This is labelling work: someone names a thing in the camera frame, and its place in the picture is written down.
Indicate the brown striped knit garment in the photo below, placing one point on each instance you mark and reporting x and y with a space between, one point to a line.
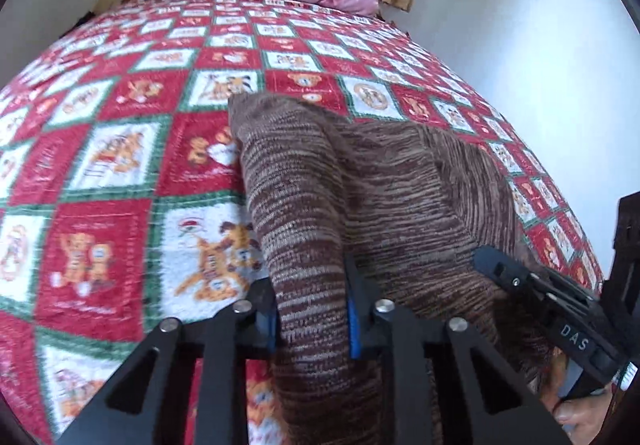
400 205

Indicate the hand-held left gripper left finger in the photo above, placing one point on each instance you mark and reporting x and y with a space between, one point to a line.
270 332

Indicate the red checkered printed blanket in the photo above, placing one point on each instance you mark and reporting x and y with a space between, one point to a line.
100 235

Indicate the person's right hand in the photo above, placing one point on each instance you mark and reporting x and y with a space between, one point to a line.
580 415

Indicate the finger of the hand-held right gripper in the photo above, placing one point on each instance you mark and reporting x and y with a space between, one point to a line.
515 277

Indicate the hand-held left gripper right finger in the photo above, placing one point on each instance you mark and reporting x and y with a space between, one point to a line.
354 325

